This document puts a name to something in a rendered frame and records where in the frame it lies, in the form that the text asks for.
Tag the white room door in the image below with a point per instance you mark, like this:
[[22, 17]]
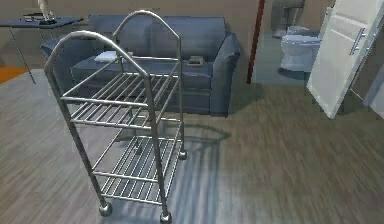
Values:
[[340, 56]]

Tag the dark grey remote control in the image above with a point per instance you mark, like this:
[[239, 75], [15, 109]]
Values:
[[195, 61]]

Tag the white toilet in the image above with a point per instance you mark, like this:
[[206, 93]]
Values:
[[298, 46]]

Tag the dark blue side table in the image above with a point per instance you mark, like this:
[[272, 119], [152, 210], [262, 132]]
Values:
[[30, 22]]

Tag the pale statuette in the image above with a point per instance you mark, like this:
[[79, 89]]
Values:
[[45, 8]]

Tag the white flat book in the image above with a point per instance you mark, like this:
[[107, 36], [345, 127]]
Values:
[[106, 56]]

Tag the black flat object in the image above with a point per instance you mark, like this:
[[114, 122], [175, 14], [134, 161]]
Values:
[[33, 16]]

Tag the blue grey sofa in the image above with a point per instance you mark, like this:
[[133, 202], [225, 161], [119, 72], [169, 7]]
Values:
[[203, 43]]

